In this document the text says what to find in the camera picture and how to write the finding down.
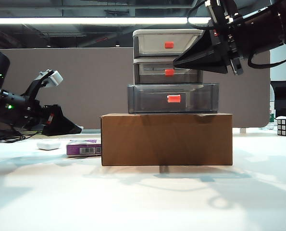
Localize small white earbud case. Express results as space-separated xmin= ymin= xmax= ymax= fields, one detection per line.
xmin=36 ymin=139 xmax=62 ymax=151

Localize translucent grey drawer red handle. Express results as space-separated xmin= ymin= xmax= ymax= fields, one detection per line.
xmin=127 ymin=83 xmax=220 ymax=114
xmin=137 ymin=63 xmax=203 ymax=84
xmin=137 ymin=33 xmax=199 ymax=55

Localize grey desk partition panel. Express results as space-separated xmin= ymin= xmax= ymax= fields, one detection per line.
xmin=0 ymin=47 xmax=271 ymax=130

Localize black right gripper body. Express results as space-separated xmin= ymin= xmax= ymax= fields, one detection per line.
xmin=173 ymin=0 xmax=245 ymax=76

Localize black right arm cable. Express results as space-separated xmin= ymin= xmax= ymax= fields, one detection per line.
xmin=187 ymin=0 xmax=286 ymax=69

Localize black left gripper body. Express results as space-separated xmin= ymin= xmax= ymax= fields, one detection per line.
xmin=41 ymin=104 xmax=72 ymax=136

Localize white ceiling light strip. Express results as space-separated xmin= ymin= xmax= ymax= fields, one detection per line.
xmin=0 ymin=16 xmax=212 ymax=25

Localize black table cables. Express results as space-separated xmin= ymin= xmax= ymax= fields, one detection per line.
xmin=0 ymin=129 xmax=42 ymax=143

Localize white plastic drawer cabinet frame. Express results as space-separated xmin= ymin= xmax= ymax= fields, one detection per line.
xmin=132 ymin=28 xmax=205 ymax=90

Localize brown cardboard box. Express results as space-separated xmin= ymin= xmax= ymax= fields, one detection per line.
xmin=100 ymin=113 xmax=234 ymax=167

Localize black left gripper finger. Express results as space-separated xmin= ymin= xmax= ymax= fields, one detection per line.
xmin=65 ymin=120 xmax=83 ymax=135

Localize purple white napkin pack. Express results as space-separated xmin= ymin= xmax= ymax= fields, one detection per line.
xmin=65 ymin=139 xmax=102 ymax=158

